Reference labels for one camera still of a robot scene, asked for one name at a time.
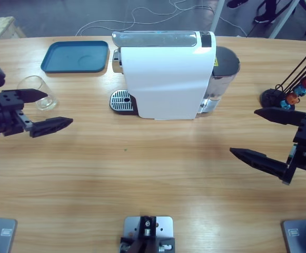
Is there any white metal table leg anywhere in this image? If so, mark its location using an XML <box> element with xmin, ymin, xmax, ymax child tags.
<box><xmin>210</xmin><ymin>0</ymin><xmax>226</xmax><ymax>34</ymax></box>
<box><xmin>269</xmin><ymin>0</ymin><xmax>300</xmax><ymax>40</ymax></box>

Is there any white floor cable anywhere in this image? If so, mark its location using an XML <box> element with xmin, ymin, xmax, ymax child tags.
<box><xmin>75</xmin><ymin>0</ymin><xmax>248</xmax><ymax>37</ymax></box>

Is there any white capsule coffee machine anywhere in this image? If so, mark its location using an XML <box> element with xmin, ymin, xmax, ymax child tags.
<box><xmin>110</xmin><ymin>31</ymin><xmax>241</xmax><ymax>121</ymax></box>

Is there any silver coffee machine lever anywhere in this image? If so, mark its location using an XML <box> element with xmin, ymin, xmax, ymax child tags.
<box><xmin>112</xmin><ymin>31</ymin><xmax>199</xmax><ymax>47</ymax></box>

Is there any grey camera mount plate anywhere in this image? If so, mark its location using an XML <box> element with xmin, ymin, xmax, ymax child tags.
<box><xmin>120</xmin><ymin>216</ymin><xmax>176</xmax><ymax>253</ymax></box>

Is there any blue plastic tray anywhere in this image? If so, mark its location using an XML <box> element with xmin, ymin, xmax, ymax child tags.
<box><xmin>40</xmin><ymin>40</ymin><xmax>110</xmax><ymax>74</ymax></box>

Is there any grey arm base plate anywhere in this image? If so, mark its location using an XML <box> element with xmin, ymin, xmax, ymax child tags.
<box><xmin>0</xmin><ymin>216</ymin><xmax>18</xmax><ymax>253</ymax></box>
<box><xmin>281</xmin><ymin>216</ymin><xmax>306</xmax><ymax>253</ymax></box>

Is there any teal coffee capsule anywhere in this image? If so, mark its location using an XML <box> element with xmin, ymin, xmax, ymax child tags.
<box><xmin>294</xmin><ymin>85</ymin><xmax>306</xmax><ymax>98</ymax></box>

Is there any light wooden crate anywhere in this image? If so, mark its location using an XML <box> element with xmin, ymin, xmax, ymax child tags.
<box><xmin>0</xmin><ymin>16</ymin><xmax>27</xmax><ymax>42</ymax></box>

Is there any black sneaker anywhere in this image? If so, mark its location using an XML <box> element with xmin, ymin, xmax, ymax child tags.
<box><xmin>253</xmin><ymin>14</ymin><xmax>277</xmax><ymax>24</ymax></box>
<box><xmin>226</xmin><ymin>0</ymin><xmax>248</xmax><ymax>8</ymax></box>

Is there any orange coffee capsule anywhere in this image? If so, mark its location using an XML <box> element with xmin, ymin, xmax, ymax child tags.
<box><xmin>285</xmin><ymin>93</ymin><xmax>300</xmax><ymax>105</ymax></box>

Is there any clear drinking glass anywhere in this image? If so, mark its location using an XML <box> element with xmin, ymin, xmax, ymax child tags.
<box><xmin>16</xmin><ymin>75</ymin><xmax>59</xmax><ymax>111</ymax></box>

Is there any water tank with black lid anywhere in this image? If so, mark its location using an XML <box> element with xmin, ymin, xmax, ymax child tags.
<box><xmin>208</xmin><ymin>46</ymin><xmax>241</xmax><ymax>102</ymax></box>

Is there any black capsule holder with rods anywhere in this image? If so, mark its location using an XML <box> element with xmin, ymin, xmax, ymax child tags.
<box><xmin>259</xmin><ymin>44</ymin><xmax>306</xmax><ymax>111</ymax></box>

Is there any dark trouser leg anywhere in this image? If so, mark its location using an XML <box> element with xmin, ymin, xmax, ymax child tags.
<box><xmin>262</xmin><ymin>0</ymin><xmax>278</xmax><ymax>18</ymax></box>

